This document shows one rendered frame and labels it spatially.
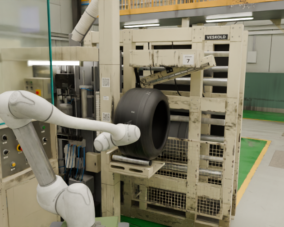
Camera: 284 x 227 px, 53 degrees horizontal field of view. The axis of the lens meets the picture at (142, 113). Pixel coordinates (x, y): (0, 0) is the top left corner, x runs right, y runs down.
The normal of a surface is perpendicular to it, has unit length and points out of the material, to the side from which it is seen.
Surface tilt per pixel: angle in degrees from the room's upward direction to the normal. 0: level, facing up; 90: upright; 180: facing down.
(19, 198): 90
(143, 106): 54
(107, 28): 90
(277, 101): 90
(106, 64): 90
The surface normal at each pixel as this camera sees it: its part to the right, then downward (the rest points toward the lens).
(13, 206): 0.91, 0.07
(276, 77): -0.51, 0.15
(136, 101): -0.29, -0.59
